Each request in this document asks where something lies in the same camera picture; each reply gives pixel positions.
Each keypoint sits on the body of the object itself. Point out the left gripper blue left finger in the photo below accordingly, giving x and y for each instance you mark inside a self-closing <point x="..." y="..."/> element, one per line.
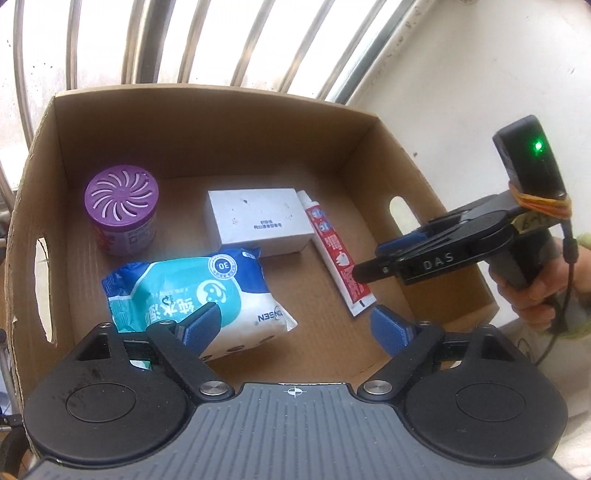
<point x="200" y="328"/>

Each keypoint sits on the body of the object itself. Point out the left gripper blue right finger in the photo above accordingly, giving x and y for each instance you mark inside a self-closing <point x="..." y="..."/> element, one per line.
<point x="393" y="332"/>

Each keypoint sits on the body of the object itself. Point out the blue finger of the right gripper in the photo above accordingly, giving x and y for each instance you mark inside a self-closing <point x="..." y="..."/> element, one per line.
<point x="373" y="271"/>
<point x="401" y="244"/>

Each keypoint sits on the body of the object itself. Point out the red toothpaste tube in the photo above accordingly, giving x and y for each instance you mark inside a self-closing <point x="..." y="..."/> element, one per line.
<point x="357" y="296"/>

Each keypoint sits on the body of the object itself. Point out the blue white wet wipes pack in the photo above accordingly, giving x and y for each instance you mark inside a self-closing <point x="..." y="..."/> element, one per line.
<point x="140" y="294"/>

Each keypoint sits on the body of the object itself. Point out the white rectangular carton box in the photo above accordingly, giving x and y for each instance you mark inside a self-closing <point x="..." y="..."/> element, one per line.
<point x="269" y="220"/>

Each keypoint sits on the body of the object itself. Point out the purple air freshener jar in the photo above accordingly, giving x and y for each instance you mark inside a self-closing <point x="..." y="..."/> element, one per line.
<point x="121" y="203"/>

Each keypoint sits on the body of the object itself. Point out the person's right hand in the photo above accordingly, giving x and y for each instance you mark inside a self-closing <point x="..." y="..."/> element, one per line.
<point x="529" y="304"/>

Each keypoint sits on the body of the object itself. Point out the brown cardboard box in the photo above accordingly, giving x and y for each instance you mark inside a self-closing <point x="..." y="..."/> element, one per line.
<point x="192" y="140"/>

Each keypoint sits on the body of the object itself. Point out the metal window guard rails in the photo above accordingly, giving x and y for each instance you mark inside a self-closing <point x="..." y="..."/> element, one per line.
<point x="315" y="49"/>

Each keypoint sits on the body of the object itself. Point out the black tracking camera box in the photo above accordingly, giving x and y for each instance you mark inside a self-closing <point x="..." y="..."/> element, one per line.
<point x="529" y="160"/>

